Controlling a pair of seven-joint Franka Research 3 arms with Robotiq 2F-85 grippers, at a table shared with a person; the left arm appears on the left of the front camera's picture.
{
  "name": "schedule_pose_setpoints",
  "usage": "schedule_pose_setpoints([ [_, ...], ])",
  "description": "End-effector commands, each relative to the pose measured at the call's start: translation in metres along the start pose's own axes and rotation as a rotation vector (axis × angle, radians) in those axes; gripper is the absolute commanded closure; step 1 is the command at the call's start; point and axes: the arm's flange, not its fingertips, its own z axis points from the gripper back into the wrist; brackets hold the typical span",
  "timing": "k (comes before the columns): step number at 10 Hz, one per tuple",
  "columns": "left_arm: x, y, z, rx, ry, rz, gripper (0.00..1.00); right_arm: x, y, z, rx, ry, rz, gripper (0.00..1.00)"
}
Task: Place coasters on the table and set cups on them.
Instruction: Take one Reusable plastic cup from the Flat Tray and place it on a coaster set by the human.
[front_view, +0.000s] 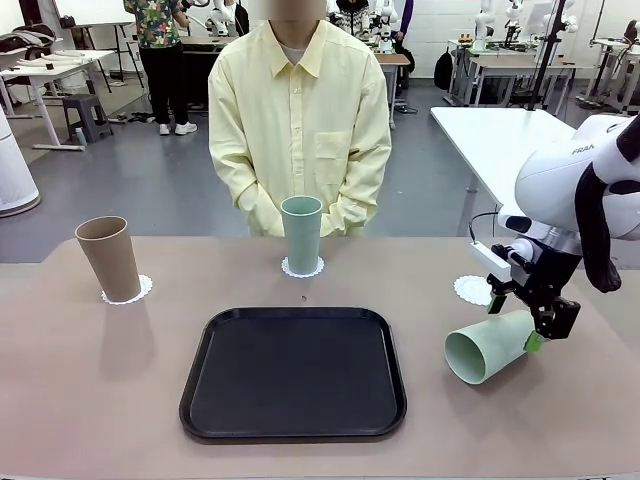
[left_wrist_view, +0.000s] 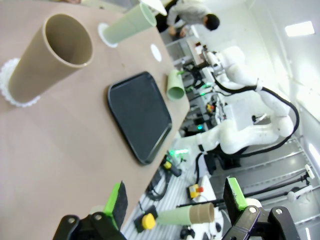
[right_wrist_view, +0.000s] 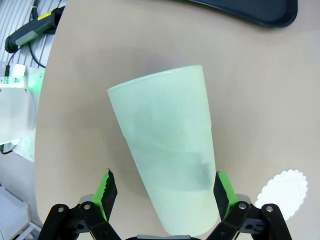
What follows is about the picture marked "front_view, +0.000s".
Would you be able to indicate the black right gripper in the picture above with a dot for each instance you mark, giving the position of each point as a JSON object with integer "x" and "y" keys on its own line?
{"x": 547, "y": 272}

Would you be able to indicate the white paper doily coaster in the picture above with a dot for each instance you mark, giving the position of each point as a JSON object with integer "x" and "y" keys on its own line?
{"x": 470, "y": 290}
{"x": 145, "y": 290}
{"x": 320, "y": 267}

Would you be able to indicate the green tall cup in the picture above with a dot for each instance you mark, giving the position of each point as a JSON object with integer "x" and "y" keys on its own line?
{"x": 485, "y": 350}
{"x": 301, "y": 235}

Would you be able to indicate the brown tall cup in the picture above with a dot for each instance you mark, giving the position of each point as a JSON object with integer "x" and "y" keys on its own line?
{"x": 110, "y": 260}

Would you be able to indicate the person's left forearm yellow sleeve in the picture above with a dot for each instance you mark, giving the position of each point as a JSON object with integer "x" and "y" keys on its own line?
{"x": 350, "y": 200}

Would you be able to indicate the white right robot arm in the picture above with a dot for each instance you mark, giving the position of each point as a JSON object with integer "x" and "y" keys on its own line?
{"x": 550, "y": 185}

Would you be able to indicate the person's right forearm yellow sleeve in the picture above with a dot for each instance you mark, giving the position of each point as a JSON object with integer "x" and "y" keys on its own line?
{"x": 252, "y": 195}

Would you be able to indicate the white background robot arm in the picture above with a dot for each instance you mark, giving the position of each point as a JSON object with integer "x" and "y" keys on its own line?
{"x": 482, "y": 25}

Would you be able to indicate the white rounded table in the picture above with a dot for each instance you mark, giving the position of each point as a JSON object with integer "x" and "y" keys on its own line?
{"x": 490, "y": 145}

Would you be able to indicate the black plastic tray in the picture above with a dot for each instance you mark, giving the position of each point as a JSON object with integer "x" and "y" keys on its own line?
{"x": 292, "y": 375}

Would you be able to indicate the black backpack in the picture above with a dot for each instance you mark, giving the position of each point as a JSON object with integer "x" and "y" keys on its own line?
{"x": 443, "y": 70}

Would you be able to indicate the black tripod pole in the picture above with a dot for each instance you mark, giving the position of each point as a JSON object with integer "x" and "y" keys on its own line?
{"x": 547, "y": 50}

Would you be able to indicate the person in yellow shirt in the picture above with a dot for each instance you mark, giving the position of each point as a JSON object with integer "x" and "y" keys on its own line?
{"x": 300, "y": 115}

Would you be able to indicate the person in floral shirt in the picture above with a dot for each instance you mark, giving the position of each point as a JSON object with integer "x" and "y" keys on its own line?
{"x": 162, "y": 65}

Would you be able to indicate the small teal bottle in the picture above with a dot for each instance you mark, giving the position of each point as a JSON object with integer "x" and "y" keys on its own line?
{"x": 80, "y": 136}

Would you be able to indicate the grey plastic stool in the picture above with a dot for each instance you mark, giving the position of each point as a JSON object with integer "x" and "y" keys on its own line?
{"x": 86, "y": 117}

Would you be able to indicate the white desk with clutter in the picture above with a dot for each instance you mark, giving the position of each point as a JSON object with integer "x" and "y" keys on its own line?
{"x": 50, "y": 65}

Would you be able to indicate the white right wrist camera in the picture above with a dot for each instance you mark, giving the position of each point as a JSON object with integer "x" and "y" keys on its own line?
{"x": 490, "y": 260}

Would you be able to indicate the white cylinder pedestal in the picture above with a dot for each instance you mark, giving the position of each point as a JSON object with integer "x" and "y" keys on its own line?
{"x": 15, "y": 170}

